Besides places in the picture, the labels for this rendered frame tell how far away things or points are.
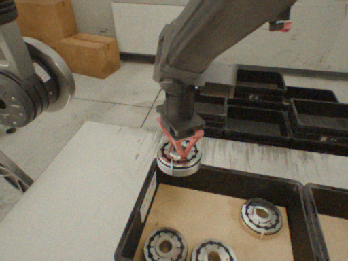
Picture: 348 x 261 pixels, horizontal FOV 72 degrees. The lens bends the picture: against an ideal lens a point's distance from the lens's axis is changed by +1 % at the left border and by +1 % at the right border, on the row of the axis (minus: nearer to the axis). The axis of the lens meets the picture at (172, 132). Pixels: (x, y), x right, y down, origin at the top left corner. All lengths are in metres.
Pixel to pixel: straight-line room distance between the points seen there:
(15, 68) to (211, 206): 0.58
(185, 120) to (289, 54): 3.09
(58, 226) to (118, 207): 0.19
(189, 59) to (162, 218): 0.49
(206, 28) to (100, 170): 0.84
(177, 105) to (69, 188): 0.64
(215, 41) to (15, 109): 0.49
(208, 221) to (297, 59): 3.05
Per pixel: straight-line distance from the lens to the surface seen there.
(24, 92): 0.61
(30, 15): 3.73
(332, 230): 0.79
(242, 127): 1.76
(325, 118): 1.88
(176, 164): 0.52
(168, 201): 0.72
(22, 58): 0.62
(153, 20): 3.33
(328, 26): 3.49
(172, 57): 0.30
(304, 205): 0.68
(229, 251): 0.63
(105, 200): 0.91
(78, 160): 1.07
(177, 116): 0.46
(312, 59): 3.59
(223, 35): 0.24
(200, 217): 0.69
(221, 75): 0.40
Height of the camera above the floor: 1.42
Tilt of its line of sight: 39 degrees down
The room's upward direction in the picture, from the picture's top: straight up
